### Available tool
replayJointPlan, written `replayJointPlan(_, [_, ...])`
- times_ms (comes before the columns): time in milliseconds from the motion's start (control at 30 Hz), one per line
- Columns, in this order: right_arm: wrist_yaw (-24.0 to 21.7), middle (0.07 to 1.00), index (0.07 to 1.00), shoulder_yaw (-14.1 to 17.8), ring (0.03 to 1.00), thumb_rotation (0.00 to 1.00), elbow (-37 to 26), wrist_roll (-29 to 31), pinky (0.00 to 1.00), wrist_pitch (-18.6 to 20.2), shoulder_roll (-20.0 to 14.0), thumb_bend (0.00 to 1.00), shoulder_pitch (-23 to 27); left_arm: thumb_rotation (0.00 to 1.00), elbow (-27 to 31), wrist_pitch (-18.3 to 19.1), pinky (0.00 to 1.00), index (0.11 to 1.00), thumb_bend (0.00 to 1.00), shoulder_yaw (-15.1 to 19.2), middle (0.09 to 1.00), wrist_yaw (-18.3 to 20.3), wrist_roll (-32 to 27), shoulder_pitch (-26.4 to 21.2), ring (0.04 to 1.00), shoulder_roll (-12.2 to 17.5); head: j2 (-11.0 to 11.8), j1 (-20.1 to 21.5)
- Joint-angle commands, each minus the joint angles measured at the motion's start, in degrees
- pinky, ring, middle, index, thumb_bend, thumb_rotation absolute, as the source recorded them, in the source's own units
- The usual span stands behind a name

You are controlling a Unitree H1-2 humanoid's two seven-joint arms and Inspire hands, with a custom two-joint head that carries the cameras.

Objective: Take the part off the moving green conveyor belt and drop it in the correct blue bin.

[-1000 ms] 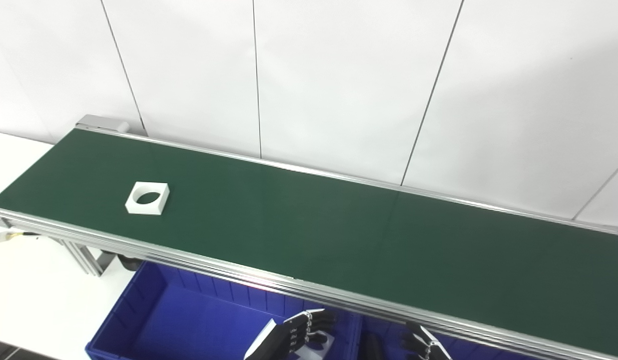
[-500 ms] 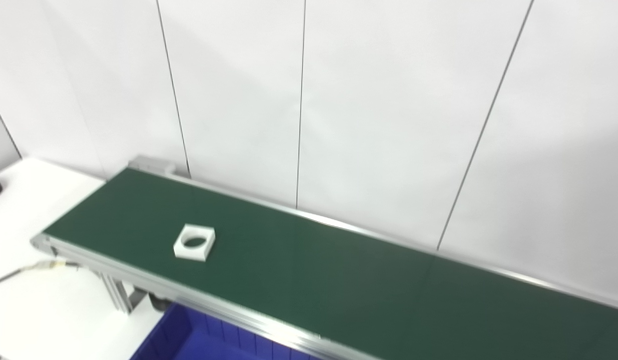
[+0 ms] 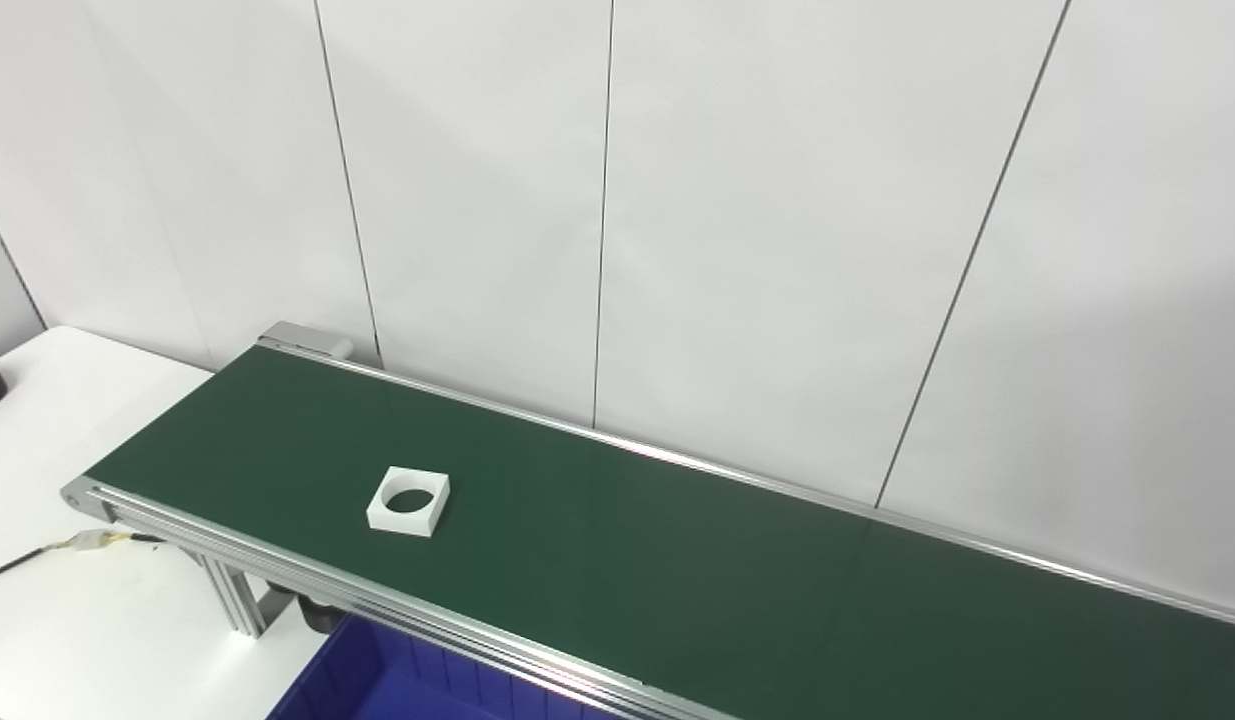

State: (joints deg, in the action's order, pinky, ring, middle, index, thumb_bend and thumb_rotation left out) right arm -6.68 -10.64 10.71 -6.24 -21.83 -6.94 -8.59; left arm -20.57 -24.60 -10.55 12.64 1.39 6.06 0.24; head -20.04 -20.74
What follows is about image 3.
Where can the white square part with hole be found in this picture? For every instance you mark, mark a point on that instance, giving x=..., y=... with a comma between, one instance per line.
x=382, y=512

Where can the green conveyor belt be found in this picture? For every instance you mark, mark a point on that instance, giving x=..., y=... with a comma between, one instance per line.
x=277, y=570
x=677, y=560

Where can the dark conveyor motor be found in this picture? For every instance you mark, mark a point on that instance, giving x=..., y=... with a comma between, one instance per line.
x=317, y=612

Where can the blue bin with white parts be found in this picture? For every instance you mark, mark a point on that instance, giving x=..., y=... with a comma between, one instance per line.
x=377, y=680

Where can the aluminium conveyor leg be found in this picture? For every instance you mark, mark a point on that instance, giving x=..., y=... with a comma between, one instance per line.
x=232, y=595

